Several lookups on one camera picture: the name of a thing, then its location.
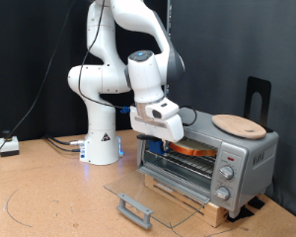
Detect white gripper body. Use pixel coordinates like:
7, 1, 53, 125
129, 97, 185, 143

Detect white bread slice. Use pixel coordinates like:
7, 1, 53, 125
169, 137, 218, 158

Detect glass oven door with handle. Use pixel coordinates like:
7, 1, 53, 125
103, 165, 211, 231

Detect silver oven knob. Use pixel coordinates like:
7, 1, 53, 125
219, 164, 236, 181
214, 186, 232, 202

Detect silver toaster oven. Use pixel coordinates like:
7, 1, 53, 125
136, 109, 280, 219

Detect round wooden cutting board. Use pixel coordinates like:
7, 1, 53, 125
211, 114, 268, 140

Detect wooden slatted crate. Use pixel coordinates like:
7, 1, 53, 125
143, 173, 230, 229

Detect black foam pad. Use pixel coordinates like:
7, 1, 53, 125
248, 195, 266, 210
226, 205, 255, 223

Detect black metal bookend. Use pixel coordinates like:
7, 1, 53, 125
244, 76, 275, 133

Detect vertical metal pole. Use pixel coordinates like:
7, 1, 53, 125
164, 0, 173, 98

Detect emergency stop button box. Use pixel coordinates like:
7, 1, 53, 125
0, 129, 21, 158

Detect wire oven rack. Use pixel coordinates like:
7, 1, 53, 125
144, 144, 219, 180

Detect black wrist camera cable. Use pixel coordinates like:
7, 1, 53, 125
77, 0, 198, 128

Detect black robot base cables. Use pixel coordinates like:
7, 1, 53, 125
42, 133, 87, 154

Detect long black hanging cable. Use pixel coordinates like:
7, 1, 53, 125
0, 0, 76, 172

